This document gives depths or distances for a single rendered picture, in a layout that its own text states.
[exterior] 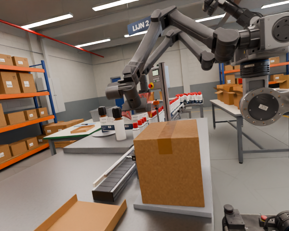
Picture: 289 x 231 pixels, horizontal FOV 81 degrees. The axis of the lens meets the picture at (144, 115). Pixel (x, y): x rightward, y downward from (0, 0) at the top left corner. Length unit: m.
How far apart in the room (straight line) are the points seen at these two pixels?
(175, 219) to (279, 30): 0.79
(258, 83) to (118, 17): 5.29
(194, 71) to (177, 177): 8.45
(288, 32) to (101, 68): 9.44
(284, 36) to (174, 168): 0.64
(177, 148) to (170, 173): 0.10
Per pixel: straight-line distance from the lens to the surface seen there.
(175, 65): 9.01
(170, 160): 0.65
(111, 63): 9.74
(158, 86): 1.50
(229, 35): 0.79
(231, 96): 3.67
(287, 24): 0.88
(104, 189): 0.87
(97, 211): 0.83
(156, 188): 0.72
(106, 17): 6.17
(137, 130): 1.17
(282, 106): 1.10
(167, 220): 0.72
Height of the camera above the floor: 1.30
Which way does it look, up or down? 9 degrees down
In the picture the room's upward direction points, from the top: 8 degrees counter-clockwise
